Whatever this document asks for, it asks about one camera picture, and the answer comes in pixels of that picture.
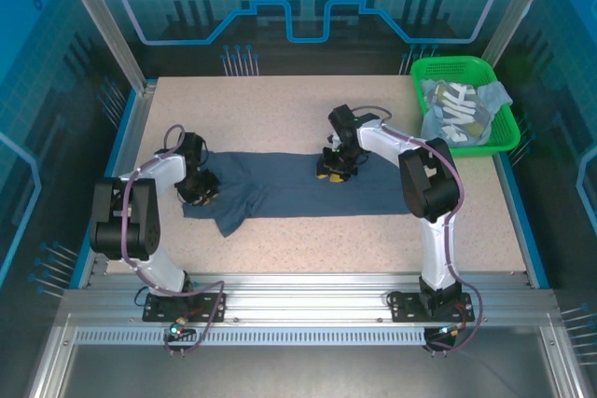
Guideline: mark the light blue printed t-shirt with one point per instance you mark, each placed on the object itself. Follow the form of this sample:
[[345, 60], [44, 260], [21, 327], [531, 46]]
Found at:
[[459, 111]]

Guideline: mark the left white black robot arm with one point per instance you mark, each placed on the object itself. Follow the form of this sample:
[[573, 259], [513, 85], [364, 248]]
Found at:
[[140, 211]]

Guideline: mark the aluminium frame post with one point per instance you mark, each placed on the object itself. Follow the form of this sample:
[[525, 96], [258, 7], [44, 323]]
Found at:
[[517, 11], [107, 20]]

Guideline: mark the dark blue t-shirt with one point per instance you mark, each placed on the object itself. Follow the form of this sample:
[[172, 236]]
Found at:
[[303, 193]]

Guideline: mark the grey metal lower panel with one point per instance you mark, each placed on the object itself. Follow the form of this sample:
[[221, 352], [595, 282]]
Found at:
[[303, 372]]

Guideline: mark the green plastic basket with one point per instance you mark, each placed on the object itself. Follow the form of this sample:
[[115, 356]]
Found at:
[[448, 68]]

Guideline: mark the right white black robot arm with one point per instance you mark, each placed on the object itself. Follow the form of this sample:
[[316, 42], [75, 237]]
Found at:
[[424, 183]]

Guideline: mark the small adapter board with LED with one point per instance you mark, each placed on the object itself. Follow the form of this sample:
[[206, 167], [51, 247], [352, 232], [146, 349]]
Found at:
[[450, 330], [179, 330]]

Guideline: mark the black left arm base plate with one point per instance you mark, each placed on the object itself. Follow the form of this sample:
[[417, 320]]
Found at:
[[158, 311]]

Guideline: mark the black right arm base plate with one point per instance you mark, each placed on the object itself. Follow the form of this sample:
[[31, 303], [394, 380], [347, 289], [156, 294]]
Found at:
[[406, 309]]

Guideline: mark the aluminium mounting rail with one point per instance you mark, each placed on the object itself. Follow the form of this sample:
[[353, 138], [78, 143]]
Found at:
[[303, 295]]

